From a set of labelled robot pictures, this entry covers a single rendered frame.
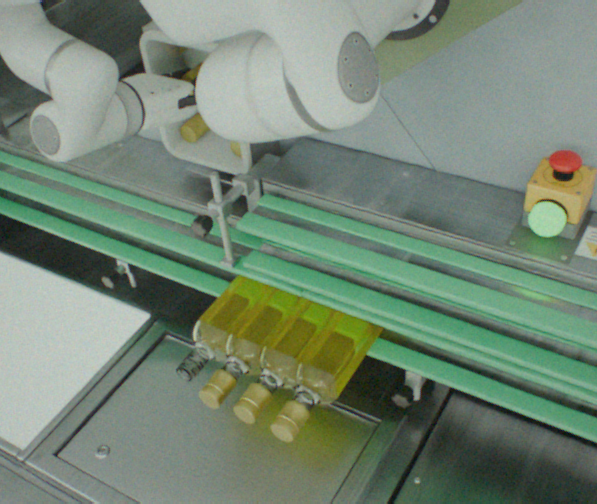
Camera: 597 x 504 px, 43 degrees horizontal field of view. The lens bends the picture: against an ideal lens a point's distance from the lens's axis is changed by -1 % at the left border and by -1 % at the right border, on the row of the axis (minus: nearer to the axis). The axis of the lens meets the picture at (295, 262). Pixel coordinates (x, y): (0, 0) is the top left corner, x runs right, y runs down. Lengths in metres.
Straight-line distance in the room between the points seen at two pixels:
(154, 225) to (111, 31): 0.92
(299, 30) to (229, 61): 0.10
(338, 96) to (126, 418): 0.74
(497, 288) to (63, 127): 0.56
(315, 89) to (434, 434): 0.70
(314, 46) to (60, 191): 0.88
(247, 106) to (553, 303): 0.48
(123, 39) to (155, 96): 1.11
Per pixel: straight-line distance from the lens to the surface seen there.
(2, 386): 1.34
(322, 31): 0.61
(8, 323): 1.44
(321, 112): 0.63
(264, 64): 0.65
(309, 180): 1.12
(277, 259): 1.13
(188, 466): 1.15
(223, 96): 0.68
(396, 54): 0.96
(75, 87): 0.91
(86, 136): 0.96
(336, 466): 1.12
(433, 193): 1.09
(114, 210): 1.33
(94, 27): 2.06
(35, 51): 0.95
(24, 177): 1.49
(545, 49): 0.99
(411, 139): 1.13
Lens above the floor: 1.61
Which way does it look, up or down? 37 degrees down
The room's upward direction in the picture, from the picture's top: 140 degrees counter-clockwise
